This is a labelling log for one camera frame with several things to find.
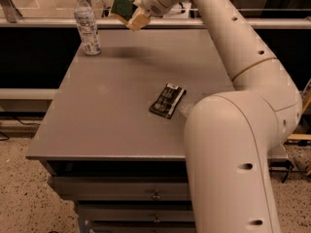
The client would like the clear plastic water bottle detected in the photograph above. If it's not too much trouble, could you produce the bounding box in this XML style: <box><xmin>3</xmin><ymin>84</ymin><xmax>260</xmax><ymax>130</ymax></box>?
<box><xmin>74</xmin><ymin>0</ymin><xmax>101</xmax><ymax>55</ymax></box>

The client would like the top grey drawer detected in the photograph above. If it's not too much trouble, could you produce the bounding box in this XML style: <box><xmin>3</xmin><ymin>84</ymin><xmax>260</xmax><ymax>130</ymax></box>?
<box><xmin>48</xmin><ymin>177</ymin><xmax>190</xmax><ymax>201</ymax></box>

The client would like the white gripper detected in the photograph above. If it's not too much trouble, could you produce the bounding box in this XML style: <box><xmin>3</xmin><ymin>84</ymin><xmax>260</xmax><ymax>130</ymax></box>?
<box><xmin>127</xmin><ymin>0</ymin><xmax>183</xmax><ymax>31</ymax></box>

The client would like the black snack packet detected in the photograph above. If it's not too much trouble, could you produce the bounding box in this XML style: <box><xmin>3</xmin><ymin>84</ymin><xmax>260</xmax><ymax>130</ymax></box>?
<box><xmin>149</xmin><ymin>83</ymin><xmax>187</xmax><ymax>119</ymax></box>

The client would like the grey drawer cabinet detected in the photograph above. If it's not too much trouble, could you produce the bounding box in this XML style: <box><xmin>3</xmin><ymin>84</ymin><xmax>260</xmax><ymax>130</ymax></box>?
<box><xmin>26</xmin><ymin>28</ymin><xmax>289</xmax><ymax>233</ymax></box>

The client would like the bottom grey drawer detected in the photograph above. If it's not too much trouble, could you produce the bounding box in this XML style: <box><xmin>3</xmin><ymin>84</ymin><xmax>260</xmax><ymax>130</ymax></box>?
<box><xmin>91</xmin><ymin>221</ymin><xmax>196</xmax><ymax>233</ymax></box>

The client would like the green and yellow sponge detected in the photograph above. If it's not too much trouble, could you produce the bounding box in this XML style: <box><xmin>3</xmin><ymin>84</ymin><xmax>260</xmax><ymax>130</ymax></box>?
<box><xmin>109</xmin><ymin>0</ymin><xmax>137</xmax><ymax>25</ymax></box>

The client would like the grey drawer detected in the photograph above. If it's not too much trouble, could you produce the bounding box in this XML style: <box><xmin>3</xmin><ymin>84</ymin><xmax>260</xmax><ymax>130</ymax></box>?
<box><xmin>91</xmin><ymin>221</ymin><xmax>196</xmax><ymax>233</ymax></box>
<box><xmin>48</xmin><ymin>177</ymin><xmax>190</xmax><ymax>201</ymax></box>
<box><xmin>76</xmin><ymin>201</ymin><xmax>194</xmax><ymax>222</ymax></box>

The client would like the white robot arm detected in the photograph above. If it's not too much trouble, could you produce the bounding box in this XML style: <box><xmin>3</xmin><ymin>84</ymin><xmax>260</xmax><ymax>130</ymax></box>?
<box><xmin>128</xmin><ymin>0</ymin><xmax>302</xmax><ymax>233</ymax></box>

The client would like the yellow wooden stand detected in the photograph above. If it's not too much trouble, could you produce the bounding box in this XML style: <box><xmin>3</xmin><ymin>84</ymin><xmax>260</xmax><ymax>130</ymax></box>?
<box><xmin>288</xmin><ymin>84</ymin><xmax>311</xmax><ymax>142</ymax></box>

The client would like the middle grey drawer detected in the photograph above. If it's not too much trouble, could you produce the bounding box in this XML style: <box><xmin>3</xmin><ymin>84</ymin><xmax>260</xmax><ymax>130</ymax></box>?
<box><xmin>76</xmin><ymin>201</ymin><xmax>194</xmax><ymax>222</ymax></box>

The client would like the grey metal railing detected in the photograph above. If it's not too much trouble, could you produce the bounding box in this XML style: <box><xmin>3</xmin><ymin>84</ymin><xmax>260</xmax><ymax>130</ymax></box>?
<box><xmin>0</xmin><ymin>0</ymin><xmax>311</xmax><ymax>29</ymax></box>

